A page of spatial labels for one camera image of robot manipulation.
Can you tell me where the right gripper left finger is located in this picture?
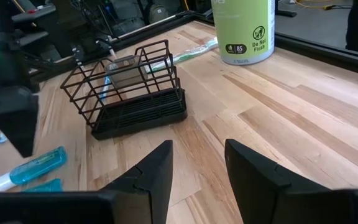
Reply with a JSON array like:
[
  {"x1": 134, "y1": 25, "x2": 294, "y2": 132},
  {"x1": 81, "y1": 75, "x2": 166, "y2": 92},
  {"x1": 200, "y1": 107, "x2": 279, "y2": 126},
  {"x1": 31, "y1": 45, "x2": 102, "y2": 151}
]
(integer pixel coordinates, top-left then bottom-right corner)
[{"x1": 0, "y1": 139, "x2": 174, "y2": 224}]

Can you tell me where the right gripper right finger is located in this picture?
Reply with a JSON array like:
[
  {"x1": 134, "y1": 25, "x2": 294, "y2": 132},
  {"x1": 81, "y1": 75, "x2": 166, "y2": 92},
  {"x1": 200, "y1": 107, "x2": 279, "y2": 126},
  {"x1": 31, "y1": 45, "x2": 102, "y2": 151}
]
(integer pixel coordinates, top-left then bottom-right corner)
[{"x1": 224, "y1": 138, "x2": 358, "y2": 224}]

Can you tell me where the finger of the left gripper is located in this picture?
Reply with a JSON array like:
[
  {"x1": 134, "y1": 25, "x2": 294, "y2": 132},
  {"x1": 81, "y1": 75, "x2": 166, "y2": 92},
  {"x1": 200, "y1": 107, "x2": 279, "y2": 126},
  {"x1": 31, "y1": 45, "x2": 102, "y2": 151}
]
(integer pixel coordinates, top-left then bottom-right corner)
[{"x1": 0, "y1": 88, "x2": 39, "y2": 158}]

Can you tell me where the blue mouthwash bottle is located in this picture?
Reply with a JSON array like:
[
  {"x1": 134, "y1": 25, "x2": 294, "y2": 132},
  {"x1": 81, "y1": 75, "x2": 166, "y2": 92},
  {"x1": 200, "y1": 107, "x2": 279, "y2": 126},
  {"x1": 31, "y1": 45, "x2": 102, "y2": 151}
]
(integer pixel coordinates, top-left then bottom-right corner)
[
  {"x1": 22, "y1": 177, "x2": 64, "y2": 193},
  {"x1": 0, "y1": 146, "x2": 68, "y2": 192}
]

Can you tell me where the black wire caddy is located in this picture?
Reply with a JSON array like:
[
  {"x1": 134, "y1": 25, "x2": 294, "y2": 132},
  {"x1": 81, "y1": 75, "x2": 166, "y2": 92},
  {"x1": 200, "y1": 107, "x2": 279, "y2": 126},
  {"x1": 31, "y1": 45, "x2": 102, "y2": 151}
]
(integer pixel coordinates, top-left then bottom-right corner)
[{"x1": 60, "y1": 39, "x2": 188, "y2": 141}]

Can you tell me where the green toothbrush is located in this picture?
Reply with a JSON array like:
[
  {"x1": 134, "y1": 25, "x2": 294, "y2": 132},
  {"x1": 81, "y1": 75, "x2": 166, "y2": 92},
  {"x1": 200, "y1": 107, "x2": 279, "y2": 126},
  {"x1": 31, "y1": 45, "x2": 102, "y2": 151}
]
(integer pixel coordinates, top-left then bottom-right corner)
[{"x1": 147, "y1": 36, "x2": 219, "y2": 74}]

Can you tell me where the grey translucent cup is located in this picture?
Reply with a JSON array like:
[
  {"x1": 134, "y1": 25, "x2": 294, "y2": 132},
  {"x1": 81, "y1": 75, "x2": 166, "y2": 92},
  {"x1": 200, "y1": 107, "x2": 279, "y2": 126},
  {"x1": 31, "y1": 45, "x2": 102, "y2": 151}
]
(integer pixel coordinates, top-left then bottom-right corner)
[{"x1": 104, "y1": 55, "x2": 149, "y2": 90}]

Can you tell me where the green wipes canister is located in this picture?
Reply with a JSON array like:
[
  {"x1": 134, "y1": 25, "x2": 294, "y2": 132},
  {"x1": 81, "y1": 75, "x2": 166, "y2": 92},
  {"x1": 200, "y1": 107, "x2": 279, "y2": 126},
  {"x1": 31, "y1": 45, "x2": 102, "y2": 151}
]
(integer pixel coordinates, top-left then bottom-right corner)
[{"x1": 210, "y1": 0, "x2": 276, "y2": 67}]

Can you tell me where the grey backpack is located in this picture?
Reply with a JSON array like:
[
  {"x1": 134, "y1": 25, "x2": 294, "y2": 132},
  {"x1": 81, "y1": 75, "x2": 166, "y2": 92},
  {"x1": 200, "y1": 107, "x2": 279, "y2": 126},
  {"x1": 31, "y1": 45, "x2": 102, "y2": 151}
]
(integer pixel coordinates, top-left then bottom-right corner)
[{"x1": 149, "y1": 3, "x2": 170, "y2": 24}]

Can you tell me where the black floor bar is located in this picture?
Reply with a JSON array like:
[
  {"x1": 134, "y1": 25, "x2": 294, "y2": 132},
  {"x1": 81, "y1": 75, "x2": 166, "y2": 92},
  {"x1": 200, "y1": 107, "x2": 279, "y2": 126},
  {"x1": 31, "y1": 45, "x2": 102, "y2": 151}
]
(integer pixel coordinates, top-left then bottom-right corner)
[{"x1": 277, "y1": 9, "x2": 298, "y2": 18}]

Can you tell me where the black aluminium table frame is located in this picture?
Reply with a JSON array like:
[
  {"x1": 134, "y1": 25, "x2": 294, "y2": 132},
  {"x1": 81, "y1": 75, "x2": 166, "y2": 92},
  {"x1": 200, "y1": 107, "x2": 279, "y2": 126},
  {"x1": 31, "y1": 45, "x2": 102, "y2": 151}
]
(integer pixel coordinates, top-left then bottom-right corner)
[{"x1": 26, "y1": 9, "x2": 358, "y2": 80}]

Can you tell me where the yellow extension cable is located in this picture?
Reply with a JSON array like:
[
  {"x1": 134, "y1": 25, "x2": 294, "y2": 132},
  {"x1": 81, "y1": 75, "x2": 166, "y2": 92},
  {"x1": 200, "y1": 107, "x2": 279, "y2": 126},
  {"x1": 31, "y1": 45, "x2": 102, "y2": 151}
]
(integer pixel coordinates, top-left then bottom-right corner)
[{"x1": 292, "y1": 0, "x2": 354, "y2": 11}]

